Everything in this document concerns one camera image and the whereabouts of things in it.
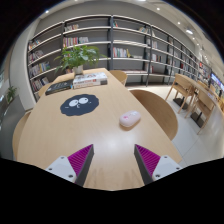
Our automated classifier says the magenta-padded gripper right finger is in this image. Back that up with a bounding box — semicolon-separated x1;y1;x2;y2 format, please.
133;144;183;186

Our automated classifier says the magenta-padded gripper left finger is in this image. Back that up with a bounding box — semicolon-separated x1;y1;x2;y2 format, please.
44;143;95;187

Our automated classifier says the pink computer mouse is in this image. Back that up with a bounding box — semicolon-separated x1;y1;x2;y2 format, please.
119;110;142;128

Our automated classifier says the dark cartoon-face mouse pad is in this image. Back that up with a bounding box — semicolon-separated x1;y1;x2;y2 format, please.
59;93;100;117

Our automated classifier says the black book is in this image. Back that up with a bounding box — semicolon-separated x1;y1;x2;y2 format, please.
44;79;74;96

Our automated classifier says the thick white-spined book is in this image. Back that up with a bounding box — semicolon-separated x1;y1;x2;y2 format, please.
72;79;109;90

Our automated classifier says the small green plant on ledge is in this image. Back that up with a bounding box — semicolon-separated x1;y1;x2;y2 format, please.
5;85;18;103

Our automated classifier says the white illustrated-cover book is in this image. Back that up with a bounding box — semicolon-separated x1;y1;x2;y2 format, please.
72;72;109;86

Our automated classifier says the green potted plant white pot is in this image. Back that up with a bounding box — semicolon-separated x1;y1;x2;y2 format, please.
54;44;108;76

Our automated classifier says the grey shelf unit with books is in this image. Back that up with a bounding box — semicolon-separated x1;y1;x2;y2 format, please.
26;13;214;101

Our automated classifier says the group of ceiling lights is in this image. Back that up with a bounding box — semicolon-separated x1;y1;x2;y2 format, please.
43;0;203;37

